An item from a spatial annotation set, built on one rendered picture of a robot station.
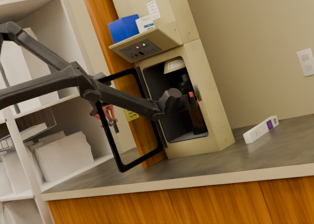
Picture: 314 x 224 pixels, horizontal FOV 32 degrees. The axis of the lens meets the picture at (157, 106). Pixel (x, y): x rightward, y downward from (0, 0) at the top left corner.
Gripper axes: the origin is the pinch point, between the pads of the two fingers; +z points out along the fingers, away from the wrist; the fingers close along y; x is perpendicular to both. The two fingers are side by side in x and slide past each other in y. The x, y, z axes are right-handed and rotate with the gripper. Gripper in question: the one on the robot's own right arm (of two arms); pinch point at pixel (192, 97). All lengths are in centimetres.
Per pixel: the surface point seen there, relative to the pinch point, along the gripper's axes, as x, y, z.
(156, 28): -32.6, -13.8, -21.2
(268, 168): 24, -58, -40
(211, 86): -2.9, -14.4, -1.8
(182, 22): -31.9, -14.6, -6.1
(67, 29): -59, 111, 33
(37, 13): -77, 136, 33
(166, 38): -27.9, -12.5, -16.7
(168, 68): -16.0, 0.1, -8.1
